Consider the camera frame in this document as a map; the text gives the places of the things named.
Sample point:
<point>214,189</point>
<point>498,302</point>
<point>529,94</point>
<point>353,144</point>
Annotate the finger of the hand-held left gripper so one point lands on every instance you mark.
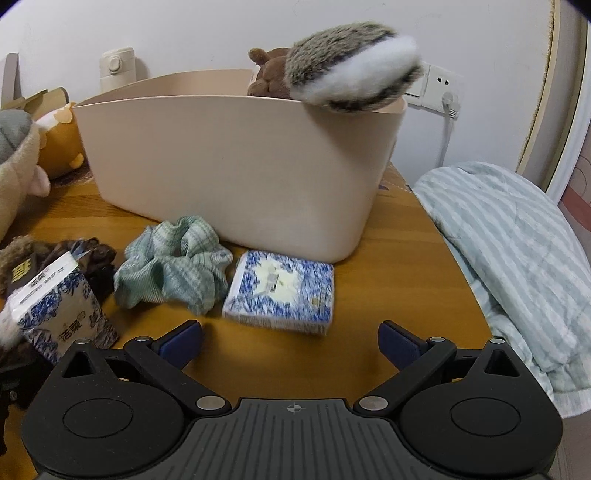
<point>14,392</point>

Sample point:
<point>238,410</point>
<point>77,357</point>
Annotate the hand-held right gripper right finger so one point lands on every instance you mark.
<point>397,345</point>

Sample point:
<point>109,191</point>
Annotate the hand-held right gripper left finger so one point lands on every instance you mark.
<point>182,345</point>

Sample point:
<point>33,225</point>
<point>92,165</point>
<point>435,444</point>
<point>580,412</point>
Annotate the beige plastic container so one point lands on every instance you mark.
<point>231,175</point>

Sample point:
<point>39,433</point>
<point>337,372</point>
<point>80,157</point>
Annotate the brown squirrel plush toy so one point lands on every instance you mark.
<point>351,64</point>

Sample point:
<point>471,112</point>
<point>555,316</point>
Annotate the green checked scrunchie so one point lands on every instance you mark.
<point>171,272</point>

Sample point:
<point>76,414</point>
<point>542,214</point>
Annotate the tall blue white tissue packet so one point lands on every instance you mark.
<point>60,309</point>

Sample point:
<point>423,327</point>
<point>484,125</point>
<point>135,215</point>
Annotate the brown furry scrunchie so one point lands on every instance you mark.
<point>99,258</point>

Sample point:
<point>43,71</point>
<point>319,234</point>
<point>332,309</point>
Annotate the striped light blue blanket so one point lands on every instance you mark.
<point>503,258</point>

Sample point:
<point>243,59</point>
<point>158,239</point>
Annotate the grey turtle plush pillow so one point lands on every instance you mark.
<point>16,184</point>

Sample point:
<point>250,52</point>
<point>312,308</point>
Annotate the orange bear plush toy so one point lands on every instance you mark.
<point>62,143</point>

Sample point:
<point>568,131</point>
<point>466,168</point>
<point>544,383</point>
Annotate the brown cardboard box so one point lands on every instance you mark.
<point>48,98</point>

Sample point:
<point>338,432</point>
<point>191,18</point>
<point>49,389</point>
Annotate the white thermos bottle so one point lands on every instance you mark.
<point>121,69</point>

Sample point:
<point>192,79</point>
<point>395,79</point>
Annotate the floral patterned wardrobe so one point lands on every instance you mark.
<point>563,115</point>

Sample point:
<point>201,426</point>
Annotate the pink board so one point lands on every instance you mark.
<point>8,76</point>

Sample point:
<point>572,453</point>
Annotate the white wall socket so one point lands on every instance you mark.
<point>443,78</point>

